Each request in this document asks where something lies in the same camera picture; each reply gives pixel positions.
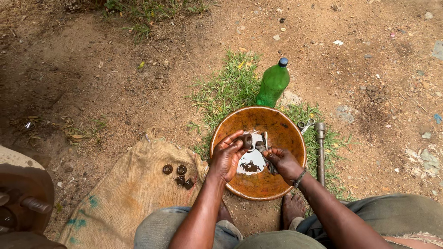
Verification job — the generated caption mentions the silver combination spanner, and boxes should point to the silver combination spanner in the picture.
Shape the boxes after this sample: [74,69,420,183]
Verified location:
[297,118,316,136]

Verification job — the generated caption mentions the grey stone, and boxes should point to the grey stone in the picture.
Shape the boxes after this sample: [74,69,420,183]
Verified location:
[280,91,303,107]

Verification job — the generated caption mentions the threaded wheel stud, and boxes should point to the threaded wheel stud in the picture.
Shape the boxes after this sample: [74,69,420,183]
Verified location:
[20,196,53,214]

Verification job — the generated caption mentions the rusty wheel hub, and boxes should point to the rusty wheel hub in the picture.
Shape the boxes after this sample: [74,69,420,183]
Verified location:
[0,145,68,249]

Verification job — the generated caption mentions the burlap sack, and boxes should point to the burlap sack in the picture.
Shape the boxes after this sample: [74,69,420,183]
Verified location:
[58,129,210,249]

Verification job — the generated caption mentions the person's left hand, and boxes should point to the person's left hand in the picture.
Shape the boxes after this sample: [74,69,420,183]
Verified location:
[207,130,255,184]

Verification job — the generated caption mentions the green plastic bottle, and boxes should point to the green plastic bottle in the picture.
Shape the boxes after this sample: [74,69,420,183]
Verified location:
[255,57,291,109]

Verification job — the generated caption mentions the person's right foot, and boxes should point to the person's right foot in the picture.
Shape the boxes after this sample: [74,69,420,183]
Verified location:
[281,193,308,231]

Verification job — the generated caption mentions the round orange-brown bowl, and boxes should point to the round orange-brown bowl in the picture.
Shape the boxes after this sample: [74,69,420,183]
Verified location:
[210,105,307,201]

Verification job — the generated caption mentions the person's right hand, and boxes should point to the person's right hand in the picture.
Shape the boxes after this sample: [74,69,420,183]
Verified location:
[262,147,305,186]

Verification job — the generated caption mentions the person's left foot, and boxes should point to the person's left foot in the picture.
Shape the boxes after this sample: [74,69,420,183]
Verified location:
[217,202,236,226]

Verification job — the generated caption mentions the liquid pool in bowl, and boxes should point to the liquid pool in bowl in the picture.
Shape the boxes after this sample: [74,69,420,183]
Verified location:
[236,131,270,176]

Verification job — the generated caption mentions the cleaning brush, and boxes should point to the cleaning brush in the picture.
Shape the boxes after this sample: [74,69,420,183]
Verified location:
[260,131,278,175]

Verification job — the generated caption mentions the cluster of submerged dark nuts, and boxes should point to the cluster of submerged dark nuts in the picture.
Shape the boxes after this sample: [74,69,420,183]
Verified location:
[240,161,262,173]

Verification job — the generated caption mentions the person's foot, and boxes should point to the person's foot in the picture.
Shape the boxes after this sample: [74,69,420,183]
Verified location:
[281,193,308,231]
[217,202,236,226]

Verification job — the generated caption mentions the dark wrist bracelet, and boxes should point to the dark wrist bracelet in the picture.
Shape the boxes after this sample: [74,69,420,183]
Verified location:
[291,168,307,189]

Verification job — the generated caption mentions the person's grey-green trousers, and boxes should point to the person's grey-green trousers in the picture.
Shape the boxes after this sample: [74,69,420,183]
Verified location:
[134,193,443,249]

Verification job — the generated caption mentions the long steel socket wrench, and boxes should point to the long steel socket wrench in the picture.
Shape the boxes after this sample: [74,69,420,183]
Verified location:
[314,122,326,187]

